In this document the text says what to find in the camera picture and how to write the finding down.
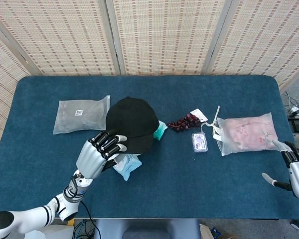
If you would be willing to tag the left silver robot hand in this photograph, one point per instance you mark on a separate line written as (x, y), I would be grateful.
(91, 159)

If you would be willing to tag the black baseball cap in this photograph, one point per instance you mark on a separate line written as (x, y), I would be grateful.
(132, 122)

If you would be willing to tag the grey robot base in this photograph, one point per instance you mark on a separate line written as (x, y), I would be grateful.
(147, 229)

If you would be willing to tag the light blue wet wipes pack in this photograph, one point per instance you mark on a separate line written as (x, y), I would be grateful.
(129, 166)

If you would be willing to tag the grey frosted zip bag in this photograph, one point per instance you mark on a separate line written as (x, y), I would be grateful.
(79, 117)

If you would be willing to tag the frosted bag with pink cloth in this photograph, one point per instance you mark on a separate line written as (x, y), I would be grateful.
(246, 132)

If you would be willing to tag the teal wet wipes pack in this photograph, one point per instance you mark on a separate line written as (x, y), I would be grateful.
(161, 130)

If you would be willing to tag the blue felt table cover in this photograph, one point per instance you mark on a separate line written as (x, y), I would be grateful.
(164, 189)

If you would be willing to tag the white paper box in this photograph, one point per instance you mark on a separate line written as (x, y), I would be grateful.
(54, 234)

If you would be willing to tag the dark red grape bunch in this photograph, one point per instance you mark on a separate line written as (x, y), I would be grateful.
(184, 123)

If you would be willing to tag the purple clear plastic box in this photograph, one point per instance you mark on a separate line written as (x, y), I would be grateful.
(199, 142)

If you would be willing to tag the brown cardboard box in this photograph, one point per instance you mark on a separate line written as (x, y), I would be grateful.
(204, 232)

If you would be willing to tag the bamboo folding screen panel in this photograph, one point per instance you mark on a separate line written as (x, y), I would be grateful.
(164, 37)
(2, 74)
(64, 37)
(264, 37)
(296, 64)

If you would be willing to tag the white paper tag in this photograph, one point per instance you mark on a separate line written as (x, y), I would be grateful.
(198, 115)

